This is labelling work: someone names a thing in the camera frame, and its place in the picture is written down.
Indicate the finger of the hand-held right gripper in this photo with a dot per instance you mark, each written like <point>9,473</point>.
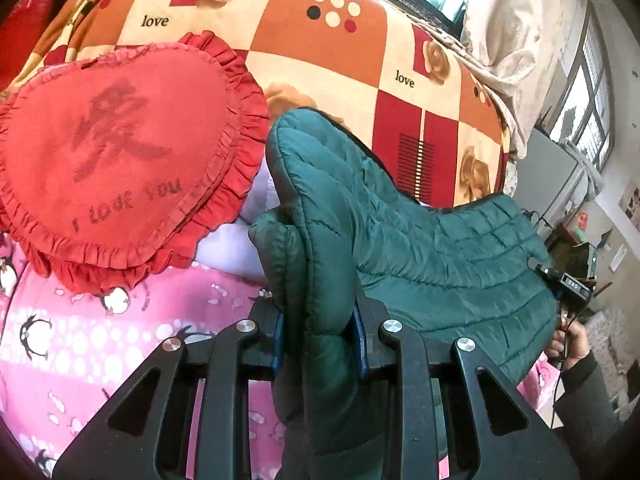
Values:
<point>540,266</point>

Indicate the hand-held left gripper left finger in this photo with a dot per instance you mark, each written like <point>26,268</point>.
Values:
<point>277,342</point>

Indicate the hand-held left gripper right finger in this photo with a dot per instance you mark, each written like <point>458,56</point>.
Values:
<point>361,347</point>

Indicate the green quilted puffer jacket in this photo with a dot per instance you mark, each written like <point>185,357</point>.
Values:
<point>400,250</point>

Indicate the person's right forearm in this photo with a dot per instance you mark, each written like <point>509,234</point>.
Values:
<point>592,400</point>

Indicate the person's right hand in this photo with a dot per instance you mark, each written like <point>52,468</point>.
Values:
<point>572,342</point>

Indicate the grey cabinet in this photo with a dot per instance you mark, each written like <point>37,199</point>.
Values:
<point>550,175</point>

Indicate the pale lavender pillow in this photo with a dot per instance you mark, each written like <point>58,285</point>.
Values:
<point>227,245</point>

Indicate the pink penguin print blanket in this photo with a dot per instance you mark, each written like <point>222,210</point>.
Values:
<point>75,360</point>

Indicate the beige curtain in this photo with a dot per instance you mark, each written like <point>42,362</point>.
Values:
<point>520,35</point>

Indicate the red heart-shaped ruffled pillow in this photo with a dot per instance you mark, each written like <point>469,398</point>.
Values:
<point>125,150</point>

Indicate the orange checkered rose blanket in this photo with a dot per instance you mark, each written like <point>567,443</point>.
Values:
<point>320,45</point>

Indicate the shiny red cushion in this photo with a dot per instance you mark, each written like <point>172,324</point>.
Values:
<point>22,20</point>

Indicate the wall poster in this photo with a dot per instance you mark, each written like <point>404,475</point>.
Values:
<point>631,202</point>

